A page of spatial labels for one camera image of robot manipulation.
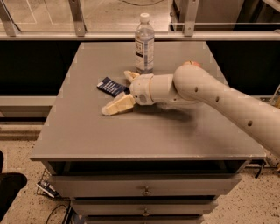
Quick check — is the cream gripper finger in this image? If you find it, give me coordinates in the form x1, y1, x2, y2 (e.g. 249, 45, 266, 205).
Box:
123, 71, 139, 82
101, 92, 136, 116

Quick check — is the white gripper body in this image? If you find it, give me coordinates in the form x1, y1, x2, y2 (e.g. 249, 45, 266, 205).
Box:
129, 73, 154, 105

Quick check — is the blue rxbar wrapper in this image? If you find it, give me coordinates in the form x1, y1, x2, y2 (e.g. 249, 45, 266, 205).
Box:
97, 77, 130, 97

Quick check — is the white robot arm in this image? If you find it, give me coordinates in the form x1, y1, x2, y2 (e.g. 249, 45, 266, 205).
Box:
101, 63, 280, 157

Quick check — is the clear plastic water bottle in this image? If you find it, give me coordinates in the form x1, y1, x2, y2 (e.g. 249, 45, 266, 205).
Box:
135, 13, 155, 74

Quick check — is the red apple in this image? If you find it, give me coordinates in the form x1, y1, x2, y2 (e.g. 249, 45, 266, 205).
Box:
183, 60, 201, 67

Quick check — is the grey drawer cabinet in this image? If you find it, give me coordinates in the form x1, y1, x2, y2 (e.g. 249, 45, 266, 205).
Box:
31, 42, 265, 224

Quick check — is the power strip on floor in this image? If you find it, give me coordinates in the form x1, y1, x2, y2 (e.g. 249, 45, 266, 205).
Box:
37, 180, 57, 198

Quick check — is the black chair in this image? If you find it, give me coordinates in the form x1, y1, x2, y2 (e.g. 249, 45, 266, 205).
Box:
0, 151, 27, 221

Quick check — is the black floor cable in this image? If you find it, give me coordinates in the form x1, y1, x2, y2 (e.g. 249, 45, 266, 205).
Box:
45, 203, 74, 224

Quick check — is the metal railing frame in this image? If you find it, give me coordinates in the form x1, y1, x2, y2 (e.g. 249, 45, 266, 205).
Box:
0, 0, 280, 41

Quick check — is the yellow frame stand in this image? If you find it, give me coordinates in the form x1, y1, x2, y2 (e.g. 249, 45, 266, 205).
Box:
269, 84, 280, 109

